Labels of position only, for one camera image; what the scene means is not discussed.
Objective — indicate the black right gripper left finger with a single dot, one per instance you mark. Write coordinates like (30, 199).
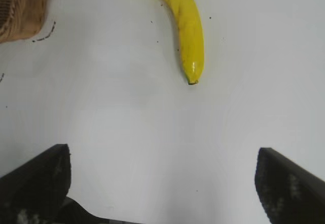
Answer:
(33, 183)

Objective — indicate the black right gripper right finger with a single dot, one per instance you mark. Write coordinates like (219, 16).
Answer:
(292, 191)

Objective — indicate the brown woven wicker basket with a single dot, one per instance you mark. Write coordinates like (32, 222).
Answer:
(23, 10)

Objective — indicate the yellow banana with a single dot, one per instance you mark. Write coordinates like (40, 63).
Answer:
(191, 31)

